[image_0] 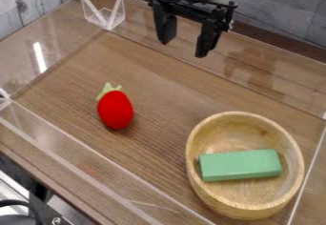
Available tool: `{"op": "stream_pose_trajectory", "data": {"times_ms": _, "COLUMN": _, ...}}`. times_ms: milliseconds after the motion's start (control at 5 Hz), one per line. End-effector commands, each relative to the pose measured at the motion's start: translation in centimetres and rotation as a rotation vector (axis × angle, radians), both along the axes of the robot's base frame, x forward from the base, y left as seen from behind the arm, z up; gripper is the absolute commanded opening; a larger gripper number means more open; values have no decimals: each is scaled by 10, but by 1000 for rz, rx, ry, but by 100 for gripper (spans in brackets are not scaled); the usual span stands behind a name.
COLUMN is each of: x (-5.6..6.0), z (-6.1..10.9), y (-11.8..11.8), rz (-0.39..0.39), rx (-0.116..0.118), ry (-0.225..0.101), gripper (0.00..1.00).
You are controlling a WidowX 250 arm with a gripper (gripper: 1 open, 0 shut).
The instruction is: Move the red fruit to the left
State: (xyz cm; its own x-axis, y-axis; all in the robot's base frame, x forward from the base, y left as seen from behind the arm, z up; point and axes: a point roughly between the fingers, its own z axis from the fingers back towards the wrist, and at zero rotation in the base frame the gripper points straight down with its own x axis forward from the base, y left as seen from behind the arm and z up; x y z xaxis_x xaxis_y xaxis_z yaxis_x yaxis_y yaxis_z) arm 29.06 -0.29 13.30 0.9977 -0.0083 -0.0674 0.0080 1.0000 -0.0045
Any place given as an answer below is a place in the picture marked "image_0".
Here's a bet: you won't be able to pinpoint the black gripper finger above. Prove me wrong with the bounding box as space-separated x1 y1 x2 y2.
195 19 221 58
152 3 176 45

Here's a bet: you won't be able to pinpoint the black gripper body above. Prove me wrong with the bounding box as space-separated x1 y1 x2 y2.
149 0 236 31

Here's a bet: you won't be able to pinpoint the red plush strawberry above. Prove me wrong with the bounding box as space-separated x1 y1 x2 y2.
94 83 133 130

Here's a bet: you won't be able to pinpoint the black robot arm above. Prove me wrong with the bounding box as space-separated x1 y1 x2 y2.
149 0 237 58

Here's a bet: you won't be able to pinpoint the clear acrylic tray walls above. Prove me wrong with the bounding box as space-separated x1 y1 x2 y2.
0 0 326 225

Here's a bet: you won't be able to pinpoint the round wooden bowl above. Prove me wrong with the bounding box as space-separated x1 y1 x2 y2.
184 112 304 220

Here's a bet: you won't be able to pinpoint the green rectangular block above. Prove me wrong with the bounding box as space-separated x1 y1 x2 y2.
199 149 283 182

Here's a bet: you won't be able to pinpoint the black metal bracket with cable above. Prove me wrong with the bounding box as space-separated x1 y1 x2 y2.
0 182 68 225

